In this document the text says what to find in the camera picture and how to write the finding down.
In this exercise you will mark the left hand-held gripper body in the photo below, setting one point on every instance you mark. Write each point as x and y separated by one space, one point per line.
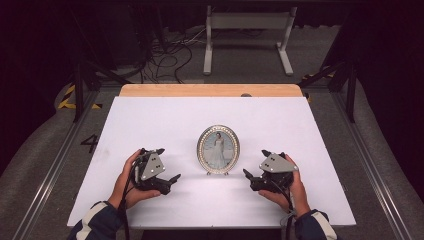
153 168

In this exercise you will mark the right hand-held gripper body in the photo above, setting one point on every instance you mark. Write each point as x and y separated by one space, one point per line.
276 165

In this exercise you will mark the oval silver picture frame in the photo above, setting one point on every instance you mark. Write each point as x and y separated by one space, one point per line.
218 150

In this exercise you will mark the person's left hand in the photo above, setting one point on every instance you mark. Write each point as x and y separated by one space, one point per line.
123 190

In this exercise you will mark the person's right hand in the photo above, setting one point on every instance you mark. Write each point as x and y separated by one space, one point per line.
298 196

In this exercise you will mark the dark table grommet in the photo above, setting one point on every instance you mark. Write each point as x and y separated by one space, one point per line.
246 95

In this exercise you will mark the wooden table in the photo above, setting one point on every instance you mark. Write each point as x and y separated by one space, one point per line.
200 90

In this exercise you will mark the black metal stand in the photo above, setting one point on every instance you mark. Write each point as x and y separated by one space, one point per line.
78 93
350 96

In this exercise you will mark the aluminium floor rail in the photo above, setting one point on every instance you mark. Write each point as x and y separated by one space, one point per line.
373 166
56 166

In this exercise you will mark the white metal table frame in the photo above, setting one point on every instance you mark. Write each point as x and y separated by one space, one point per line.
250 20

